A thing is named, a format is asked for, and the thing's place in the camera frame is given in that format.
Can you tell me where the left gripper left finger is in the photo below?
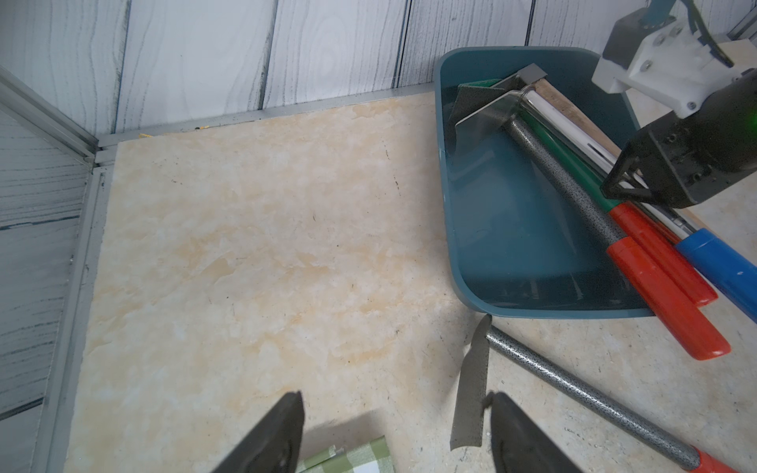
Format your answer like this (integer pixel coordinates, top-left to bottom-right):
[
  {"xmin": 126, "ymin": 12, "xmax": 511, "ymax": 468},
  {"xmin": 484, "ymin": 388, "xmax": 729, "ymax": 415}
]
[{"xmin": 213, "ymin": 391, "xmax": 305, "ymax": 473}]

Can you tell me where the teal plastic storage box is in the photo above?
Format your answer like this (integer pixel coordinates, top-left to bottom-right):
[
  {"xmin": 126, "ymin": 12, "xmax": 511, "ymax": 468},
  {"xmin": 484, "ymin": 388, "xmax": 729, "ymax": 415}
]
[{"xmin": 433, "ymin": 47, "xmax": 650, "ymax": 319}]

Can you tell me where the green hoe red grip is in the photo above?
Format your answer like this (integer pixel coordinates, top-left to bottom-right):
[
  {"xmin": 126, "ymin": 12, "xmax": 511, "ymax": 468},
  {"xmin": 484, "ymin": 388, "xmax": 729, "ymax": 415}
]
[{"xmin": 451, "ymin": 81, "xmax": 718, "ymax": 307}]

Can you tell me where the grey hoe red grip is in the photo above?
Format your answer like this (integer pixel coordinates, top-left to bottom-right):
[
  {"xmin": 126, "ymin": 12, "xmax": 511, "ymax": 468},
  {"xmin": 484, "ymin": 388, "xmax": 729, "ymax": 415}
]
[
  {"xmin": 449, "ymin": 315, "xmax": 733, "ymax": 472},
  {"xmin": 449, "ymin": 86, "xmax": 731, "ymax": 361}
]

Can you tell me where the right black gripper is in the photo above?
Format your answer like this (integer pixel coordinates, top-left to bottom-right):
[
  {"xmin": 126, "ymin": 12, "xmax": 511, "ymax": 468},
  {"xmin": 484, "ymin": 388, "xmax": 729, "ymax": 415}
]
[{"xmin": 600, "ymin": 68, "xmax": 756, "ymax": 209}]

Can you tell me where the chrome hoe blue grip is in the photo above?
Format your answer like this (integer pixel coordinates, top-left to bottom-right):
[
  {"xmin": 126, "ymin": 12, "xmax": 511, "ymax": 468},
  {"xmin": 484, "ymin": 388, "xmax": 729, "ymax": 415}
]
[{"xmin": 453, "ymin": 88, "xmax": 757, "ymax": 325}]

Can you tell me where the left aluminium frame post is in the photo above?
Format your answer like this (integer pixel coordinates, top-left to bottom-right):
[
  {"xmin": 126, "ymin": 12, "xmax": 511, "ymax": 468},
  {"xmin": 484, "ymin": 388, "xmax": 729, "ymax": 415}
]
[{"xmin": 1, "ymin": 67, "xmax": 100, "ymax": 168}]

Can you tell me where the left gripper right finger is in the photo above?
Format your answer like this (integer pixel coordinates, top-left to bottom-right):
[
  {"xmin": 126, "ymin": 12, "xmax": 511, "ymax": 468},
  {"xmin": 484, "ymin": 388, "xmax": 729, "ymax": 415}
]
[{"xmin": 489, "ymin": 392, "xmax": 581, "ymax": 473}]

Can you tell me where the green white checkered cloth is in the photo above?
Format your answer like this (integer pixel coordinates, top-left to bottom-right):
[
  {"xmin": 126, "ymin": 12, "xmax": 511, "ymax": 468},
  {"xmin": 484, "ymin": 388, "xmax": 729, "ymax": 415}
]
[{"xmin": 296, "ymin": 437, "xmax": 395, "ymax": 473}]

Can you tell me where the wooden handle hoe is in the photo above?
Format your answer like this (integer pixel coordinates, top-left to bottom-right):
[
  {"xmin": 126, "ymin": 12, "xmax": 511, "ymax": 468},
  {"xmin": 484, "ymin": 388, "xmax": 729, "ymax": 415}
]
[{"xmin": 492, "ymin": 63, "xmax": 621, "ymax": 164}]

